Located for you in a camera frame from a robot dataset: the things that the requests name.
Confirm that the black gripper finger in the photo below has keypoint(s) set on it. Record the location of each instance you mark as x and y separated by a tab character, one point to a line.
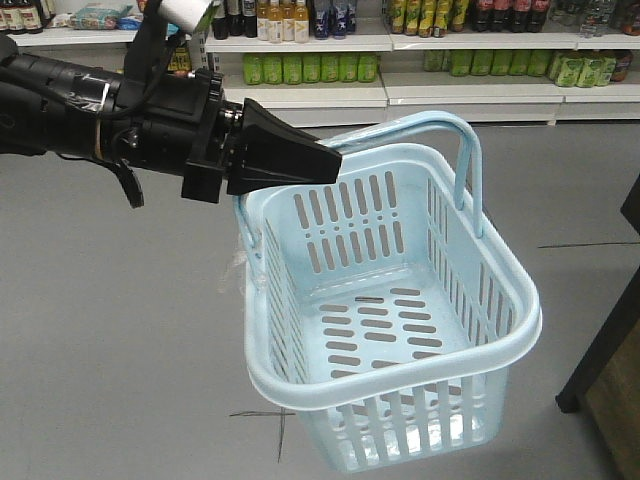
263	151

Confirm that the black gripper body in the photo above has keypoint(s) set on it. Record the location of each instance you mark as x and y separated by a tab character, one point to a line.
186	129

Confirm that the light blue plastic basket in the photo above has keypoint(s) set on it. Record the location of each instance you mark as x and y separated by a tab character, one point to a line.
385	310

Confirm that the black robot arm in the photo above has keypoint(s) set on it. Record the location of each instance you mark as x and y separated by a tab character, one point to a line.
76	111

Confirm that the white store shelf unit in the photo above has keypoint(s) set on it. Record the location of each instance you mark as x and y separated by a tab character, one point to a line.
402	87

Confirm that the black wooden produce stand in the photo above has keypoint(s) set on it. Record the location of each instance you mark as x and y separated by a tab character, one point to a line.
605	382

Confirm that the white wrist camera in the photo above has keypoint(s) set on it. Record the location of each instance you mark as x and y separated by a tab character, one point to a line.
190	16

